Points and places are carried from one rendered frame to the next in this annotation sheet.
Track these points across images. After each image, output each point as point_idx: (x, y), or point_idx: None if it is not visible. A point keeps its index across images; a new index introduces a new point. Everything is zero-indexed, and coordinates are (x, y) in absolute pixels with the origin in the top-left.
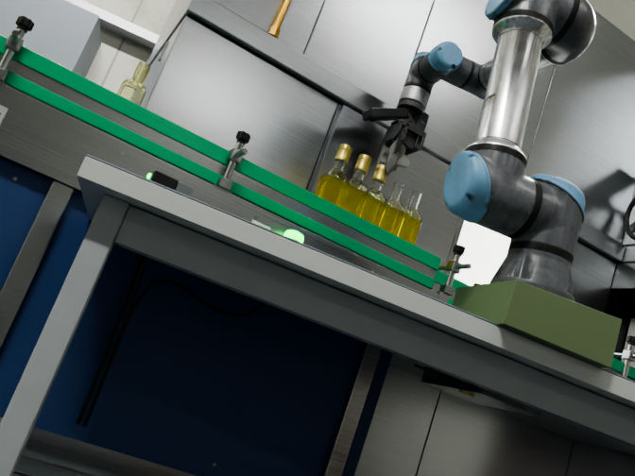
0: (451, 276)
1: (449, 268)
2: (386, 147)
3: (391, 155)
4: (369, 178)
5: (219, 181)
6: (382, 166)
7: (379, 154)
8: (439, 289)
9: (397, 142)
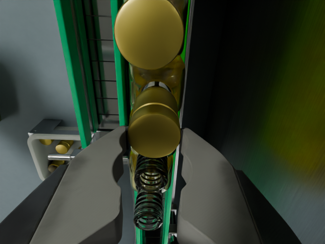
0: (80, 147)
1: (79, 149)
2: (184, 226)
3: (84, 155)
4: (319, 180)
5: None
6: (132, 117)
7: (239, 188)
8: (92, 134)
9: (26, 226)
